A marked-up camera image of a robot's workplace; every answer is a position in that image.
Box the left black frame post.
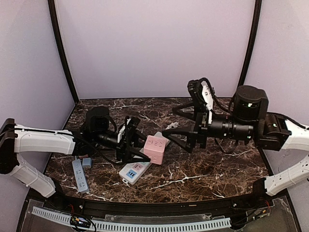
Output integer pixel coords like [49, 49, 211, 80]
[47, 0, 79, 104]

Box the white multicolour power strip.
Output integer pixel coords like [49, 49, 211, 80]
[119, 132, 170, 185]

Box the white slotted cable duct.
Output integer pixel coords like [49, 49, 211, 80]
[31, 206, 231, 232]

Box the blue power strip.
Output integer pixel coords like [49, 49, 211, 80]
[72, 159, 89, 193]

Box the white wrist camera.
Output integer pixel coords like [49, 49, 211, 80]
[201, 81, 214, 124]
[117, 118, 131, 143]

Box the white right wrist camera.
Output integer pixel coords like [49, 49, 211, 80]
[201, 81, 214, 124]

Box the pink cube socket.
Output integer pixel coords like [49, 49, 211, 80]
[143, 135, 167, 165]

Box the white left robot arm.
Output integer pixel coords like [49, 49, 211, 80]
[0, 106, 150, 198]

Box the right black frame post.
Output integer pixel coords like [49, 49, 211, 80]
[236, 0, 262, 88]

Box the blue plug adapter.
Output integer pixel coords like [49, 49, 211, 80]
[82, 158, 92, 168]

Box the black front rail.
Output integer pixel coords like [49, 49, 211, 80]
[51, 194, 273, 218]

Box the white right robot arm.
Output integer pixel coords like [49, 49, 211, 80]
[162, 77, 309, 153]

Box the black frame post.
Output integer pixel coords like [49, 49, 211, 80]
[47, 0, 79, 104]
[236, 0, 262, 88]

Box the small circuit board left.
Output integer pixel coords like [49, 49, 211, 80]
[70, 216, 91, 228]

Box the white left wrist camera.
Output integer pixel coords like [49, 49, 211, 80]
[117, 118, 131, 143]

